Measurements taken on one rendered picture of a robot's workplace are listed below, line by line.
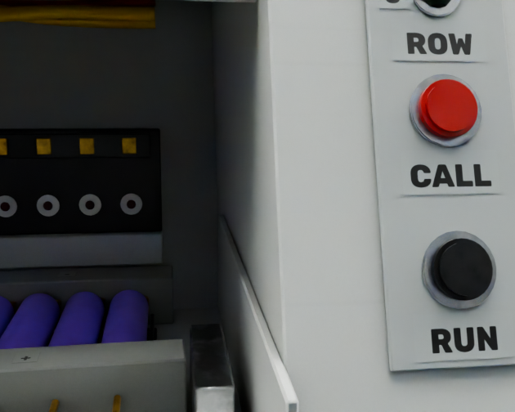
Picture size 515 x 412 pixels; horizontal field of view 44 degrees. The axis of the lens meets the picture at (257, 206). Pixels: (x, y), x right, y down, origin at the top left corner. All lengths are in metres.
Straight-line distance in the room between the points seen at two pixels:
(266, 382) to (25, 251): 0.19
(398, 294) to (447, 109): 0.05
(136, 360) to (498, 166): 0.13
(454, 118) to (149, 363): 0.13
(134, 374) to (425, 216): 0.11
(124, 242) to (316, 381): 0.18
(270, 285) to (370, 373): 0.04
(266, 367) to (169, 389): 0.06
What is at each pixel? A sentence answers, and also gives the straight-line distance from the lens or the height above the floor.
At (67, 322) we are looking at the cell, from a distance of 0.27.
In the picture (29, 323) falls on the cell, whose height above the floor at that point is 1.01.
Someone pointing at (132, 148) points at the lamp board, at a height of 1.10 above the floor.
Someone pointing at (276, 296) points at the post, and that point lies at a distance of 0.17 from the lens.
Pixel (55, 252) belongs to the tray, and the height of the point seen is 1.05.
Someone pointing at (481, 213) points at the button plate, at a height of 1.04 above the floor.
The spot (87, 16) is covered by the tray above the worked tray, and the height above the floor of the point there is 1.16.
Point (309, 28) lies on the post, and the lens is 0.18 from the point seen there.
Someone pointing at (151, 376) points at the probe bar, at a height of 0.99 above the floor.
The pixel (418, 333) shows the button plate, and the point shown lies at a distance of 0.17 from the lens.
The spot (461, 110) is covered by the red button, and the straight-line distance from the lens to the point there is 0.18.
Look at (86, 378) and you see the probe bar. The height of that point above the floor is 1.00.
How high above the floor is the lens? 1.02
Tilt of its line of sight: 8 degrees up
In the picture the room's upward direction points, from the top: 2 degrees counter-clockwise
